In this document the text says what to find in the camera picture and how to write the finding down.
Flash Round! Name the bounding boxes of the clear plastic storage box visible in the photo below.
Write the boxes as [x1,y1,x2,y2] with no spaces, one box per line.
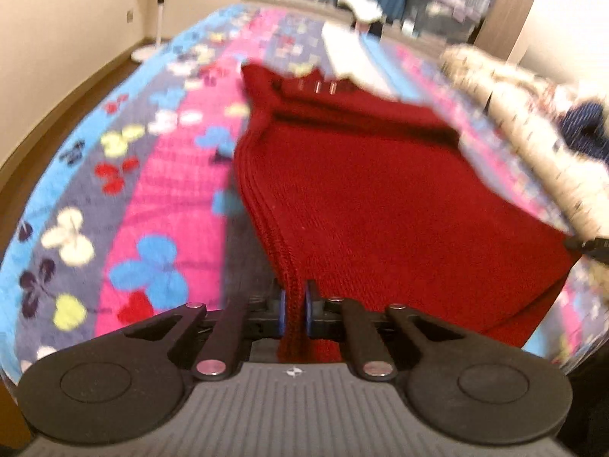
[400,0,491,41]

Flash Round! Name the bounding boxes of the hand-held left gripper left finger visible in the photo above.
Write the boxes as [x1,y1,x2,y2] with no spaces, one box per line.
[124,288,290,382]

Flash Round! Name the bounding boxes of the navy dotted cloth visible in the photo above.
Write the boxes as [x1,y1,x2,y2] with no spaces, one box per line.
[560,100,609,163]

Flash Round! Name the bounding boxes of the wooden cabinet panel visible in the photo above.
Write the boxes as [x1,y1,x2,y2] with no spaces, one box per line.
[473,0,548,65]

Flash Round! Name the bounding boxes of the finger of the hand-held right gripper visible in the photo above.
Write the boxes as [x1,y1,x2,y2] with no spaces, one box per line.
[565,237,609,262]

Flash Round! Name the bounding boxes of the black chair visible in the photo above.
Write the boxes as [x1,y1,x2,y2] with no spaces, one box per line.
[353,18,385,39]

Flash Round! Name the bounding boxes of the cream star-print quilt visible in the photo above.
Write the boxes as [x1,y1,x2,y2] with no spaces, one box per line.
[438,43,609,243]

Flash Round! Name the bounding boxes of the white standing fan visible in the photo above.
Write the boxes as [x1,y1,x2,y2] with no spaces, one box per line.
[130,0,174,62]

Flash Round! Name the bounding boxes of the red knitted sweater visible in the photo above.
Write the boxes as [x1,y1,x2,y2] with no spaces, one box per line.
[232,63,582,363]

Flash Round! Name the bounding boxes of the colourful floral bed blanket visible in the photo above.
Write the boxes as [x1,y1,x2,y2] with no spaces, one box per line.
[0,1,609,377]

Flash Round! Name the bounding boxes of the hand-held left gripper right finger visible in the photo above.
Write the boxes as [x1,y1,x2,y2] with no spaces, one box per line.
[304,280,466,382]

